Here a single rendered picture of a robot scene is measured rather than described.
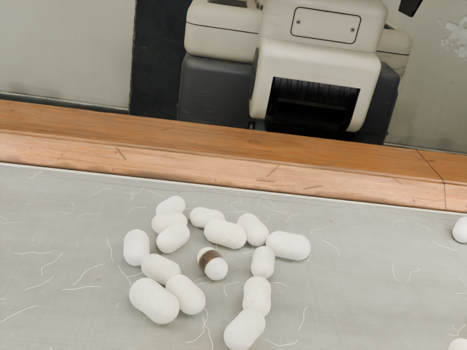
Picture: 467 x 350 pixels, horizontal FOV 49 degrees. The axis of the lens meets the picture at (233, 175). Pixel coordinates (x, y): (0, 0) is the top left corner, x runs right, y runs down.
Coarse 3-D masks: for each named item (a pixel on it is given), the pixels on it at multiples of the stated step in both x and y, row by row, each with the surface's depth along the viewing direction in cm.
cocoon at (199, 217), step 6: (192, 210) 45; (198, 210) 44; (204, 210) 44; (210, 210) 44; (216, 210) 45; (192, 216) 44; (198, 216) 44; (204, 216) 44; (210, 216) 44; (216, 216) 44; (222, 216) 44; (192, 222) 44; (198, 222) 44; (204, 222) 44
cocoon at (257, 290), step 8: (248, 280) 37; (256, 280) 36; (264, 280) 36; (248, 288) 36; (256, 288) 36; (264, 288) 36; (248, 296) 35; (256, 296) 35; (264, 296) 35; (248, 304) 35; (256, 304) 34; (264, 304) 35; (264, 312) 35
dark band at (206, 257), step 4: (208, 252) 39; (212, 252) 39; (216, 252) 39; (204, 256) 39; (208, 256) 39; (212, 256) 38; (216, 256) 38; (220, 256) 39; (200, 260) 39; (204, 260) 38; (208, 260) 38; (200, 264) 39; (204, 264) 38; (204, 268) 38; (204, 272) 38
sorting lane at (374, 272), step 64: (0, 192) 46; (64, 192) 47; (128, 192) 49; (192, 192) 51; (256, 192) 52; (0, 256) 38; (64, 256) 39; (192, 256) 41; (320, 256) 44; (384, 256) 45; (448, 256) 47; (0, 320) 32; (64, 320) 33; (128, 320) 34; (192, 320) 35; (320, 320) 36; (384, 320) 37; (448, 320) 38
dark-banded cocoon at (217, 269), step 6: (204, 252) 39; (198, 258) 39; (216, 258) 38; (222, 258) 39; (210, 264) 38; (216, 264) 38; (222, 264) 38; (210, 270) 38; (216, 270) 38; (222, 270) 38; (210, 276) 38; (216, 276) 38; (222, 276) 38
